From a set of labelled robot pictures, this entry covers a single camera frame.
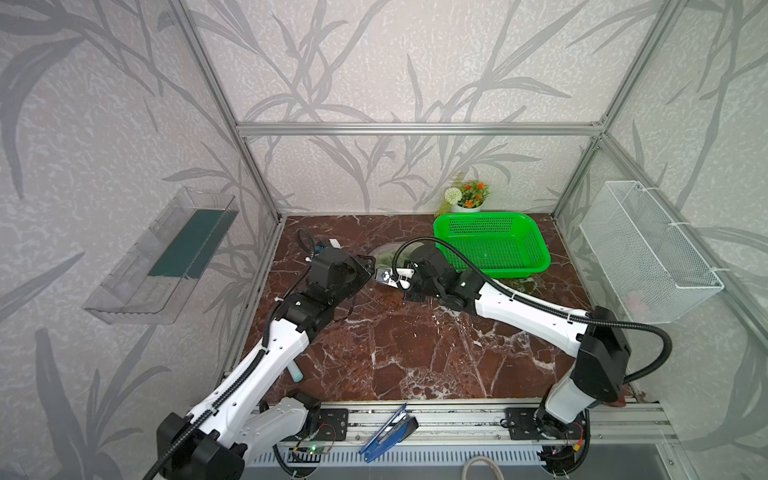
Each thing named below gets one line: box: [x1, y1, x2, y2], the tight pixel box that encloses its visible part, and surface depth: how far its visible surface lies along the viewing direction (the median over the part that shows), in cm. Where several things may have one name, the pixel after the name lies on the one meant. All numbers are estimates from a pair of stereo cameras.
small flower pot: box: [451, 200, 485, 213], surface depth 111 cm
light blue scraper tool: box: [287, 360, 304, 383], surface depth 82 cm
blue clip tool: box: [358, 403, 419, 463], surface depth 72 cm
